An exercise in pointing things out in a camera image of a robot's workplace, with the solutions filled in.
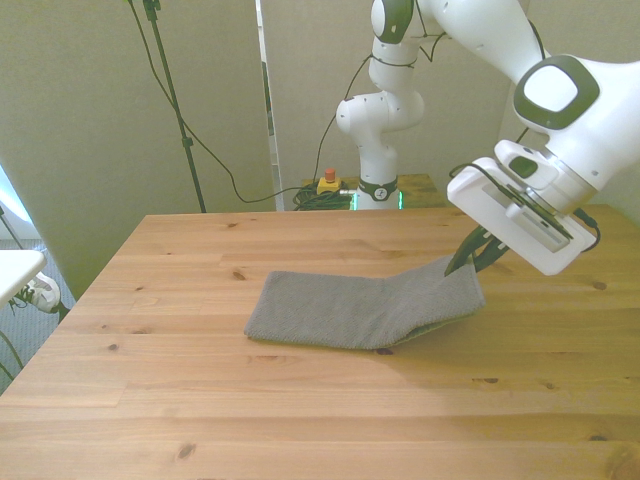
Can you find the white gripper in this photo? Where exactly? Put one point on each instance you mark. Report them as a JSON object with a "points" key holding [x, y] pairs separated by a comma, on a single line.
{"points": [[490, 220]]}

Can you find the grey towel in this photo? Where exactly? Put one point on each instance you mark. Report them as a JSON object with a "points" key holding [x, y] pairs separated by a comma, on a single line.
{"points": [[350, 310]]}

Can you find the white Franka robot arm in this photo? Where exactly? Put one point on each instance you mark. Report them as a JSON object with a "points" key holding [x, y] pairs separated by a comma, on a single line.
{"points": [[380, 125]]}

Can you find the yellow emergency stop button box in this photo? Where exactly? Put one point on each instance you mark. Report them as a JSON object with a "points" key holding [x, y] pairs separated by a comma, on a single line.
{"points": [[329, 186]]}

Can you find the white panel edge strip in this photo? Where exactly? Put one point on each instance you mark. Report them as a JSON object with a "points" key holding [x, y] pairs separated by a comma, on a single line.
{"points": [[270, 150]]}

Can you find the black tripod pole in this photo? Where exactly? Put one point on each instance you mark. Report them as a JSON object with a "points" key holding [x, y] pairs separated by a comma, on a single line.
{"points": [[187, 142]]}

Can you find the white sneaker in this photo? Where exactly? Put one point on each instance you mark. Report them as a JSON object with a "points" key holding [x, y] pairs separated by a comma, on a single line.
{"points": [[42, 292]]}

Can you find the white side table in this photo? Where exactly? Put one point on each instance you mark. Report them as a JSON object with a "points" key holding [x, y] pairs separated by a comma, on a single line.
{"points": [[17, 267]]}

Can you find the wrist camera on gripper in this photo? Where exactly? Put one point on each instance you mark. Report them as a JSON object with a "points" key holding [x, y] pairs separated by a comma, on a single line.
{"points": [[542, 212]]}

